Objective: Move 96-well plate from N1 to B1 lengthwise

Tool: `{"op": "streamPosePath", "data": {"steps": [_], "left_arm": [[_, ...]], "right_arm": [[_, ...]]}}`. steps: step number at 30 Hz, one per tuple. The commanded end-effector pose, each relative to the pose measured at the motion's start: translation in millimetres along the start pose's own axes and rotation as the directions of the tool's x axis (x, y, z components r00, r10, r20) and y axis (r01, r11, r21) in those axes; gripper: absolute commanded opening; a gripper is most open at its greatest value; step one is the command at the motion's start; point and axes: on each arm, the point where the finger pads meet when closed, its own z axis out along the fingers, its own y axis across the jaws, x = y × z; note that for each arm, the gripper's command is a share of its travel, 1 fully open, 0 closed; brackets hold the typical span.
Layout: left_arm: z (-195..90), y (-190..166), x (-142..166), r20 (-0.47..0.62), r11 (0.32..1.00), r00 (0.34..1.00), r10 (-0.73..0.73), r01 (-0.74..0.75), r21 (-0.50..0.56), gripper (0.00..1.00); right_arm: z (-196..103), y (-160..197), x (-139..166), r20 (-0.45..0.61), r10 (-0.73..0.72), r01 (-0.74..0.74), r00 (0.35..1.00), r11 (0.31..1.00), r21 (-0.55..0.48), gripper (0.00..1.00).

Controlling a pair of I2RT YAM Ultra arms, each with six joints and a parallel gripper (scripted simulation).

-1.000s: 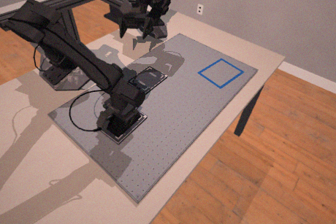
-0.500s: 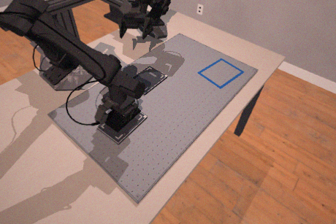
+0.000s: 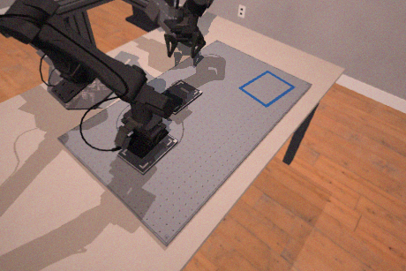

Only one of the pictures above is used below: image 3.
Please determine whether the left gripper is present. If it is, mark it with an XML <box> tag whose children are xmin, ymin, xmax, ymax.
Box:
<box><xmin>164</xmin><ymin>6</ymin><xmax>206</xmax><ymax>59</ymax></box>

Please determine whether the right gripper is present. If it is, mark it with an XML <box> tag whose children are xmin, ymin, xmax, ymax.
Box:
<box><xmin>114</xmin><ymin>107</ymin><xmax>167</xmax><ymax>147</ymax></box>

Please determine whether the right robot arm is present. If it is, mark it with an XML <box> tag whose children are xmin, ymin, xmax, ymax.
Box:
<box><xmin>0</xmin><ymin>0</ymin><xmax>176</xmax><ymax>119</ymax></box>

